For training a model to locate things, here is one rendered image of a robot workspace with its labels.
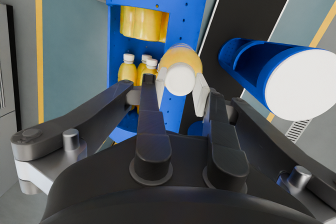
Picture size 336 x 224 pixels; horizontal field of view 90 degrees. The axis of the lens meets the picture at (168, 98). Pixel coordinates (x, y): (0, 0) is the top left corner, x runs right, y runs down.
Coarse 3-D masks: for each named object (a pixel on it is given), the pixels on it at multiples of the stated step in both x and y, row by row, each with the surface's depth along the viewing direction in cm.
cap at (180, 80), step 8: (168, 72) 21; (176, 72) 21; (184, 72) 21; (192, 72) 21; (168, 80) 21; (176, 80) 21; (184, 80) 21; (192, 80) 21; (168, 88) 21; (176, 88) 21; (184, 88) 21; (192, 88) 21
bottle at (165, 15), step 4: (164, 12) 46; (164, 16) 46; (168, 16) 46; (164, 20) 46; (164, 24) 46; (164, 28) 47; (160, 32) 48; (164, 32) 47; (160, 36) 48; (164, 36) 48; (160, 40) 48; (164, 40) 48
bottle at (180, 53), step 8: (168, 48) 37; (176, 48) 26; (184, 48) 26; (192, 48) 37; (168, 56) 25; (176, 56) 24; (184, 56) 24; (192, 56) 24; (160, 64) 26; (168, 64) 24; (176, 64) 22; (184, 64) 22; (192, 64) 24; (200, 64) 26; (200, 72) 25
